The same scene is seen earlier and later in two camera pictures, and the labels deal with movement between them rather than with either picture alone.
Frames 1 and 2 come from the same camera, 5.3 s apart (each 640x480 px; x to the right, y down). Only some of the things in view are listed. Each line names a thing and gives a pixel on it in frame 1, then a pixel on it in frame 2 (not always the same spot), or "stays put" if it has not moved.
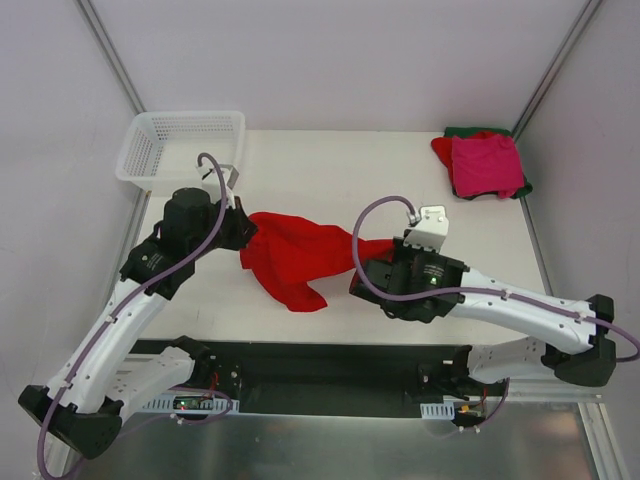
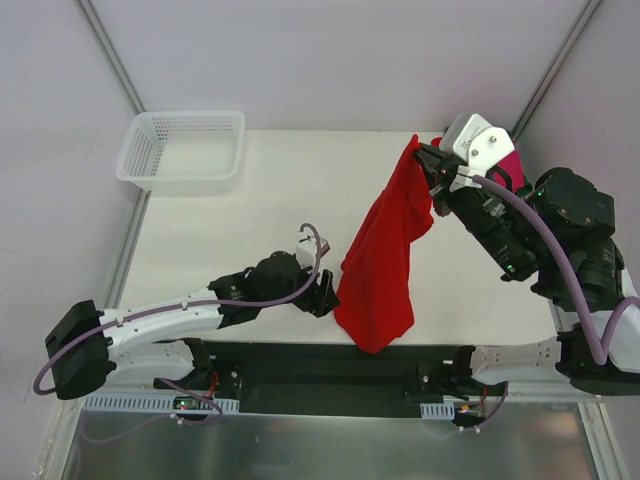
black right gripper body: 400,257 -> 442,179
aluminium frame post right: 587,13 stays put
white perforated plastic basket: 161,149 stays put
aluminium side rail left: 131,239 stays put
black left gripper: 239,226 -> 320,292
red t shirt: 291,249 -> 374,301
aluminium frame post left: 111,54 stays put
